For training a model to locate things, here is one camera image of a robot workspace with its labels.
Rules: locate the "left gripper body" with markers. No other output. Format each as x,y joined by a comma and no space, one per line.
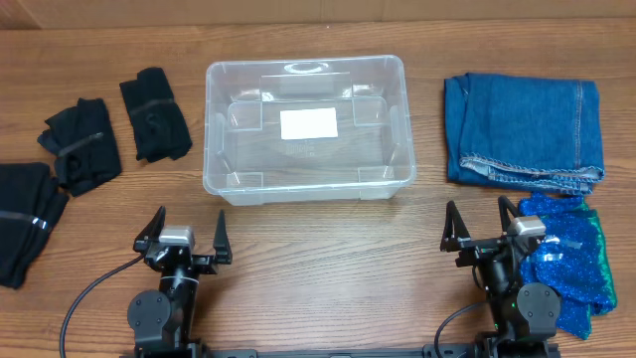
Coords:
184,257

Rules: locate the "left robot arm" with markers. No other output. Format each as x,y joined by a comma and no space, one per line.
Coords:
162,318

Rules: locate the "clear plastic storage bin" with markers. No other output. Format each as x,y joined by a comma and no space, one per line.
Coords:
246,162

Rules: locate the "black cloth bundle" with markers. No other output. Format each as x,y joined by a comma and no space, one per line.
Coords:
82,139
159,126

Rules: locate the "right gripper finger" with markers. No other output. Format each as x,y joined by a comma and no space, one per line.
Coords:
454,227
507,211

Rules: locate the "blue sequin fabric bundle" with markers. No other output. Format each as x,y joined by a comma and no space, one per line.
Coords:
572,260

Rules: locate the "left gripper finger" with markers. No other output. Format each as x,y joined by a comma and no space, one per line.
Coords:
221,242
154,227

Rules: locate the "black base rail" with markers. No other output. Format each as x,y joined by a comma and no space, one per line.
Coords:
427,351

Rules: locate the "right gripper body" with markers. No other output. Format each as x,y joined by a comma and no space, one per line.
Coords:
478,250

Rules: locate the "blue denim jeans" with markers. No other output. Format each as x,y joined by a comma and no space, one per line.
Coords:
520,133

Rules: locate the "white label in bin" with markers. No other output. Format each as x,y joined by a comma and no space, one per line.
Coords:
308,123

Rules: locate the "large black garment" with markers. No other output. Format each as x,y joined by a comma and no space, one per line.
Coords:
31,206

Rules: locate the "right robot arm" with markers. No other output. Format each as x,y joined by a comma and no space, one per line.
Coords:
524,314

